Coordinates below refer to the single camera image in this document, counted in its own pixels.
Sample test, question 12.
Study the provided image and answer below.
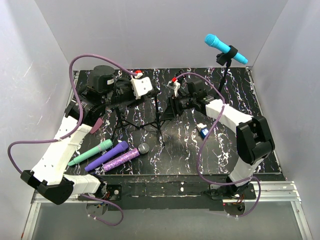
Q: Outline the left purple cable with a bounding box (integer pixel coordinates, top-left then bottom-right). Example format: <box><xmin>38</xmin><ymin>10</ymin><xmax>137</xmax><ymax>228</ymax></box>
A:
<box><xmin>7</xmin><ymin>53</ymin><xmax>144</xmax><ymax>227</ymax></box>

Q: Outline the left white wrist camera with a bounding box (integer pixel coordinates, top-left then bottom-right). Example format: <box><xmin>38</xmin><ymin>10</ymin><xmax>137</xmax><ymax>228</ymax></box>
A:
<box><xmin>130</xmin><ymin>77</ymin><xmax>153</xmax><ymax>100</ymax></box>

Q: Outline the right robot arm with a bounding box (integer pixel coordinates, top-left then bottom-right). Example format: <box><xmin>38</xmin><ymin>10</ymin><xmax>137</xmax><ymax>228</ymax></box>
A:
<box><xmin>164</xmin><ymin>78</ymin><xmax>275</xmax><ymax>199</ymax></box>

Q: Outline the purple cable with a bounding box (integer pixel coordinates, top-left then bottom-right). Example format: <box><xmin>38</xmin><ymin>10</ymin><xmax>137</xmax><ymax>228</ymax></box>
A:
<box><xmin>174</xmin><ymin>71</ymin><xmax>262</xmax><ymax>218</ymax></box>
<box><xmin>7</xmin><ymin>53</ymin><xmax>144</xmax><ymax>227</ymax></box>

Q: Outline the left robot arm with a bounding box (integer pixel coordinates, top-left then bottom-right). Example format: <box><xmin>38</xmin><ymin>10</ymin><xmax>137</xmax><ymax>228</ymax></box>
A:
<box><xmin>20</xmin><ymin>65</ymin><xmax>155</xmax><ymax>205</ymax></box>

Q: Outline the glitter purple microphone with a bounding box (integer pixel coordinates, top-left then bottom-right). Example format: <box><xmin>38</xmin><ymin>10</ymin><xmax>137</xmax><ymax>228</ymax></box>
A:
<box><xmin>102</xmin><ymin>143</ymin><xmax>150</xmax><ymax>172</ymax></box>

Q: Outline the cyan microphone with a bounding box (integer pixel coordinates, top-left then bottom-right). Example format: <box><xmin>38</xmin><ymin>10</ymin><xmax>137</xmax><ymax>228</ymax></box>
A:
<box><xmin>204</xmin><ymin>34</ymin><xmax>248</xmax><ymax>65</ymax></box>

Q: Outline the mint green microphone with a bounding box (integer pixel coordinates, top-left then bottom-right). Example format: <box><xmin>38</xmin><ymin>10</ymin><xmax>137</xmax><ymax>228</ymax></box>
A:
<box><xmin>67</xmin><ymin>139</ymin><xmax>113</xmax><ymax>167</ymax></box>

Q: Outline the pink box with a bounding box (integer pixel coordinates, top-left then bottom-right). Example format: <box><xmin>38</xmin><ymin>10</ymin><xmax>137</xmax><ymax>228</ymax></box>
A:
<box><xmin>89</xmin><ymin>117</ymin><xmax>104</xmax><ymax>134</ymax></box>

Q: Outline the black tripod mic stand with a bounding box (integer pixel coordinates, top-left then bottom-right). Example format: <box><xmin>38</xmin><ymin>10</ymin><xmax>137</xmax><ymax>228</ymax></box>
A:
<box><xmin>110</xmin><ymin>106</ymin><xmax>140</xmax><ymax>140</ymax></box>

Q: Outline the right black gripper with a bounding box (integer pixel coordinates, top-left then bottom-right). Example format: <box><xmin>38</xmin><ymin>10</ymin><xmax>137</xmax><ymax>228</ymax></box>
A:
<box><xmin>159</xmin><ymin>93</ymin><xmax>196</xmax><ymax>120</ymax></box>

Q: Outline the round base mic stand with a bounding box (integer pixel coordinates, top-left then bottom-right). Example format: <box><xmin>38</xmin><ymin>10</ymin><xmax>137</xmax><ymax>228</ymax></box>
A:
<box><xmin>174</xmin><ymin>69</ymin><xmax>186</xmax><ymax>79</ymax></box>

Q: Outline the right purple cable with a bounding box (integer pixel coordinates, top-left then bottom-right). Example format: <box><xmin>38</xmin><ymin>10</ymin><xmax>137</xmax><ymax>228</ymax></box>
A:
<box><xmin>174</xmin><ymin>71</ymin><xmax>262</xmax><ymax>218</ymax></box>

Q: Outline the blue white small box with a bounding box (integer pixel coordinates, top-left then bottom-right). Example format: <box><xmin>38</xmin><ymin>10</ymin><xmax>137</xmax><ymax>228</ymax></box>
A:
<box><xmin>196</xmin><ymin>123</ymin><xmax>209</xmax><ymax>139</ymax></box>

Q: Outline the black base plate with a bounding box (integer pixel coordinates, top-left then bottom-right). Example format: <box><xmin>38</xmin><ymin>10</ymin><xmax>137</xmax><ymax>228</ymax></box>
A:
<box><xmin>76</xmin><ymin>173</ymin><xmax>258</xmax><ymax>212</ymax></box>

